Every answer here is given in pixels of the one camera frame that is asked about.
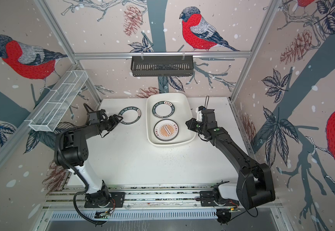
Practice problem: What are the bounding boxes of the aluminium mounting rail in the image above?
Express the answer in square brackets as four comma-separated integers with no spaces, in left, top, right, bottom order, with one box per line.
[44,184,281,210]

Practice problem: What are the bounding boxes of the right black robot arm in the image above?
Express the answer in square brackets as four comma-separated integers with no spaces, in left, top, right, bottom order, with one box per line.
[185,106,275,210]

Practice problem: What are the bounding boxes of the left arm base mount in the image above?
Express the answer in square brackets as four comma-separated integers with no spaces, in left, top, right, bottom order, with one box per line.
[84,192,125,208]

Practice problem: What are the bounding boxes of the white mesh wall basket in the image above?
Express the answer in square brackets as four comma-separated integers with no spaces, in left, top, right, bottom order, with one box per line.
[29,70,89,132]

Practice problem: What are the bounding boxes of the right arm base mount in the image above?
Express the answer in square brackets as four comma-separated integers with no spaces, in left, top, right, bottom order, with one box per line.
[195,189,240,207]

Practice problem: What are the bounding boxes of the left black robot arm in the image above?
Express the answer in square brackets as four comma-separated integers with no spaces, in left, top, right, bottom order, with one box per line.
[54,109,123,207]

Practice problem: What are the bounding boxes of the white plastic bin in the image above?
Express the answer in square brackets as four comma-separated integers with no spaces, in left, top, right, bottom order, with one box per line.
[146,92,195,147]

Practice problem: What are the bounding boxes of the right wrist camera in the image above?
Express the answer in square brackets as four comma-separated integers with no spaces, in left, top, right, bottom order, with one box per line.
[195,106,205,122]

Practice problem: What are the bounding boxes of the green rim hao wei plate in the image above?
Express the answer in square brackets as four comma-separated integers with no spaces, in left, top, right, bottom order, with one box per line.
[152,101,175,119]

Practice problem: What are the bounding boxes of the black wire wall shelf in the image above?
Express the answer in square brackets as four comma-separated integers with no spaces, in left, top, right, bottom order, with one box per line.
[131,56,194,77]

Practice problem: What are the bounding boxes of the orange sunburst plate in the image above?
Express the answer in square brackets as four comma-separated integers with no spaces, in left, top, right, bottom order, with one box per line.
[153,119,179,142]

